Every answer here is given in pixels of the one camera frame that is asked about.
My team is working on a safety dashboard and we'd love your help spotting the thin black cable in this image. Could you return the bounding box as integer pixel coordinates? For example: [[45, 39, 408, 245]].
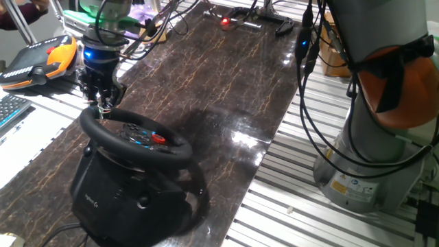
[[40, 222, 83, 247]]

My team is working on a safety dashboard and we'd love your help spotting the black junction box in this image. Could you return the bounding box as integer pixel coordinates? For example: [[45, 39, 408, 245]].
[[414, 198, 439, 241]]

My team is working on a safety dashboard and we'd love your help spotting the black Logitech wheel base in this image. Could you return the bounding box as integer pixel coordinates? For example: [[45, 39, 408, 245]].
[[70, 145, 206, 247]]

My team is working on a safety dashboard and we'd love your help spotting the small board with red LED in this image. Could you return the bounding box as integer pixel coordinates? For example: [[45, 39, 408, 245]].
[[217, 15, 234, 32]]

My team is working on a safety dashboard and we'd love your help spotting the dark brown marble mat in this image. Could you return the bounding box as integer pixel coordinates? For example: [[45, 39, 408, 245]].
[[0, 1, 320, 247]]

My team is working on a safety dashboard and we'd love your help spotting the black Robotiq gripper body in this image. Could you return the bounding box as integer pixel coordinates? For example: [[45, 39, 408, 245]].
[[80, 47, 119, 91]]

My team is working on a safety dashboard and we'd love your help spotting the upright aluminium frame post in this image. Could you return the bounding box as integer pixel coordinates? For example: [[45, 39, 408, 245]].
[[1, 0, 38, 45]]

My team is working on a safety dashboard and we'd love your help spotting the silver metal rod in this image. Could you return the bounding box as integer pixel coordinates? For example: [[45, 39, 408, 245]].
[[203, 10, 263, 30]]

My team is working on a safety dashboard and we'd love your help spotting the black gaming steering wheel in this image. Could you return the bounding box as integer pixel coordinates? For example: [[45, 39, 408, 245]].
[[78, 106, 193, 171]]

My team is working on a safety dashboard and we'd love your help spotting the yellow sponge block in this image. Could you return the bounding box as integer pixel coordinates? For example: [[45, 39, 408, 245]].
[[139, 26, 168, 44]]

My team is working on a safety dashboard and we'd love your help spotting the large white paper sheet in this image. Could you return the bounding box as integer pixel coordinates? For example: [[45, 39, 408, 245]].
[[0, 89, 83, 189]]

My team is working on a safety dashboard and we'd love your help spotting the black computer keyboard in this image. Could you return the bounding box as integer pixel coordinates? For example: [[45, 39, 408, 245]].
[[0, 93, 34, 131]]

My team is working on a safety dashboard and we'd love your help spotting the black stand base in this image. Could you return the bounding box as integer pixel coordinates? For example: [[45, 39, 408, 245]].
[[226, 5, 295, 37]]

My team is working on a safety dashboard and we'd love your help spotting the person's bare hand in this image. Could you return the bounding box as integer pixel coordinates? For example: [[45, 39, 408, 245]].
[[32, 0, 51, 12]]

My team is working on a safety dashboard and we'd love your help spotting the white gold packet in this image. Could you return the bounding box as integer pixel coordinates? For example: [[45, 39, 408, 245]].
[[0, 233, 25, 247]]

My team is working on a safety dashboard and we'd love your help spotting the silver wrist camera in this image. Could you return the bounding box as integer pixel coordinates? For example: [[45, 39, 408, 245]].
[[63, 16, 90, 35]]

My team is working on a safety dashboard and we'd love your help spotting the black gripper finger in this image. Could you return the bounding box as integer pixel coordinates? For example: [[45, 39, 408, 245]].
[[102, 82, 127, 110], [78, 73, 104, 113]]

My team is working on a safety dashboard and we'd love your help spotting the green wrist adapter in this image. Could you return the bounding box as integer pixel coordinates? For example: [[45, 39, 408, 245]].
[[63, 0, 140, 27]]

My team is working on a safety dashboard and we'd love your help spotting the orange black teach pendant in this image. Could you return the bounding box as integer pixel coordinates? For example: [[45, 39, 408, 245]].
[[0, 34, 79, 91]]

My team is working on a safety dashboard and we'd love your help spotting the forearm in maroon sleeve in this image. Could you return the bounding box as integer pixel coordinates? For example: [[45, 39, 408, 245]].
[[0, 2, 49, 31]]

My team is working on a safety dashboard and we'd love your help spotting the clear purple plastic bag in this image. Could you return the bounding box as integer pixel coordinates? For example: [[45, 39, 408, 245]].
[[132, 3, 162, 25]]

